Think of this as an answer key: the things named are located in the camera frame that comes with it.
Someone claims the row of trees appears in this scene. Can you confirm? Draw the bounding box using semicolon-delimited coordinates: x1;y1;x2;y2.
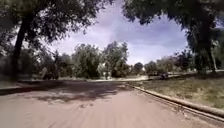
19;40;201;80

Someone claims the large tree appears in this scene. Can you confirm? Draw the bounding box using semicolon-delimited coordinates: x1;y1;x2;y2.
0;0;111;81
121;0;224;76

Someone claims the dark vehicle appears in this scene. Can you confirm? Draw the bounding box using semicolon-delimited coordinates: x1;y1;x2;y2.
148;70;169;80

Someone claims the pale kerb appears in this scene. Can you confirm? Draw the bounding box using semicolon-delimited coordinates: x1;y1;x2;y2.
124;82;224;123

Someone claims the dry grass patch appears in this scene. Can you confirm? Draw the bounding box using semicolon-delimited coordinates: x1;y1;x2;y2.
133;75;224;110

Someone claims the reddish brown path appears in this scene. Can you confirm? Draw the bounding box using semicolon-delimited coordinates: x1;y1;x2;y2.
0;79;224;128

